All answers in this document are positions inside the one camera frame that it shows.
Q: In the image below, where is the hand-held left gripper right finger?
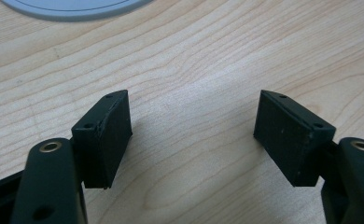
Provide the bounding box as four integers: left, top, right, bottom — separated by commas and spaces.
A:
253, 89, 337, 188

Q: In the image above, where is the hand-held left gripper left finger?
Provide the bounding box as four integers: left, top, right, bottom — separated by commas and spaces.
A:
71, 89, 133, 190

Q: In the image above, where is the grey round plate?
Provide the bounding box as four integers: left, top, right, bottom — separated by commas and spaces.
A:
0, 0, 153, 22

